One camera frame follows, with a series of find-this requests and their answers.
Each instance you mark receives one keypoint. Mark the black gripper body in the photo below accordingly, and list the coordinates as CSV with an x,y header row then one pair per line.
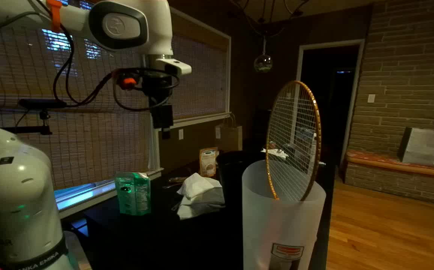
x,y
163,115

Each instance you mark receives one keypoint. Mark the orange frame badminton racket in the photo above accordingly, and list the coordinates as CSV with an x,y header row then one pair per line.
x,y
321,132

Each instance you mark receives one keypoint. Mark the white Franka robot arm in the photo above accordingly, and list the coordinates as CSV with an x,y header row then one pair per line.
x,y
16,189

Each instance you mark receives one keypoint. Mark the translucent white plastic bin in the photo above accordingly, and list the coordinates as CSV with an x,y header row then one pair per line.
x,y
277,225

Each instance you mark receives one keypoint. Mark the red and dark bin label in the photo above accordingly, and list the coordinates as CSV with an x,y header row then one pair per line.
x,y
286,255

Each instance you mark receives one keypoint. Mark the small woven window blind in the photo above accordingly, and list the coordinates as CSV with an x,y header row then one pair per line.
x,y
202,75

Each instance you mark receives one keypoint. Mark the large woven window blind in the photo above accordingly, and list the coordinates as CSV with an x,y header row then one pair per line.
x,y
97,144

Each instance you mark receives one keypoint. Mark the white crumpled cloth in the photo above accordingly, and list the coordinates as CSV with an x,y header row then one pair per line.
x,y
199,195

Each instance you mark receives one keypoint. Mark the hanging glass bulb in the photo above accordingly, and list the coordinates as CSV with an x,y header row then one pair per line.
x,y
264,63

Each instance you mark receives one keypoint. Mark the small flat white object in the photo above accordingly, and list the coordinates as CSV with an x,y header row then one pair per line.
x,y
276,153

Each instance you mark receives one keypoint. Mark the white box on bench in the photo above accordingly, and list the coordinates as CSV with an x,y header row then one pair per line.
x,y
429,144

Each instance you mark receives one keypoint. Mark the white wall outlet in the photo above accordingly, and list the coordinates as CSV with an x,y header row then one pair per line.
x,y
181,133
219,132

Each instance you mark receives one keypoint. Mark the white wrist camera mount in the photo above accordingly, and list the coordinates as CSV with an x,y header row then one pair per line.
x,y
175,64

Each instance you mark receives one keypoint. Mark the black bar mount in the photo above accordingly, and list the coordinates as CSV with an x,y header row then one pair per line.
x,y
41,103
26,129

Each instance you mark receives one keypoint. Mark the white door frame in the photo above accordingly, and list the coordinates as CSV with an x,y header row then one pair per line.
x,y
300,75

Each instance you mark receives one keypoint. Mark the white wall light switch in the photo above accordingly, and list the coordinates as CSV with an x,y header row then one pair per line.
x,y
372,97

